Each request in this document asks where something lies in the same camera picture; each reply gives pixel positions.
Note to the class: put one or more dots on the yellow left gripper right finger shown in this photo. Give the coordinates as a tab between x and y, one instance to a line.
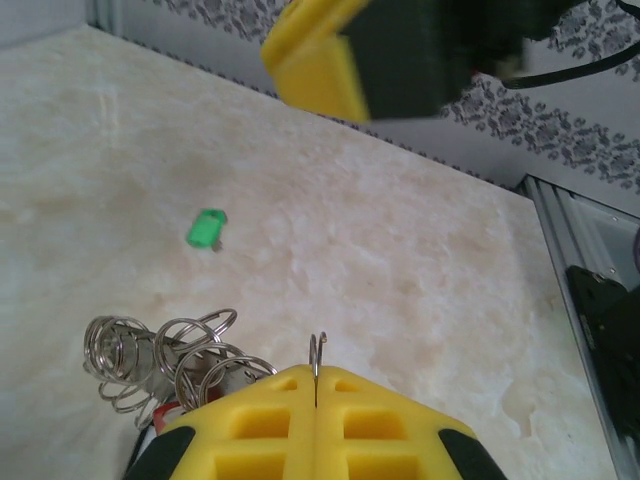
400	440

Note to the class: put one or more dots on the green plastic key tag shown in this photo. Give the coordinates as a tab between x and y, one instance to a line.
202	230

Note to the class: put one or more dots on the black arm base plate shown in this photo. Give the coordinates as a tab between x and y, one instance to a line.
610	340

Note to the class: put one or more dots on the aluminium mounting rail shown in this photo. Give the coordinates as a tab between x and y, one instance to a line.
555	240

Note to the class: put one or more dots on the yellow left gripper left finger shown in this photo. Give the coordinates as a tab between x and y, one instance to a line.
240	440

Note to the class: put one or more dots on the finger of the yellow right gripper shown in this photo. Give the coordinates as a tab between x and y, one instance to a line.
310	65

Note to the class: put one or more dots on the aluminium frame post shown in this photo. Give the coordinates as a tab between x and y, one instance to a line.
107	15

